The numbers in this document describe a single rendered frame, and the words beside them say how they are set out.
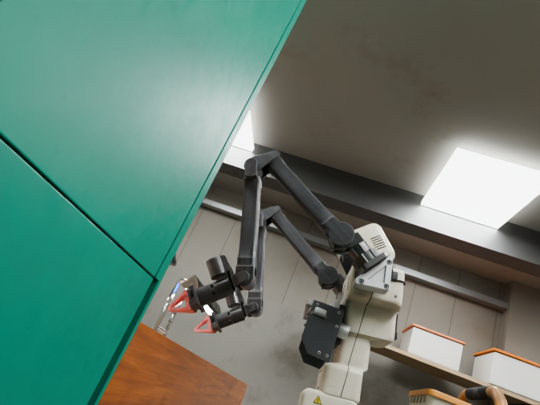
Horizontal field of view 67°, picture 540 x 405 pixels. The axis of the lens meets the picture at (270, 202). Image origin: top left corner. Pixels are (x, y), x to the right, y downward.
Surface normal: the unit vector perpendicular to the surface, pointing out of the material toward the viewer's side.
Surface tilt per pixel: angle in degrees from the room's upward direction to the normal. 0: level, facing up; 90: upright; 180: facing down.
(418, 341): 90
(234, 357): 90
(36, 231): 90
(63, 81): 90
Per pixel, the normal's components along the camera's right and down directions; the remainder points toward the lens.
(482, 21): -0.36, 0.84
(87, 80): 0.93, 0.29
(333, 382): -0.03, -0.45
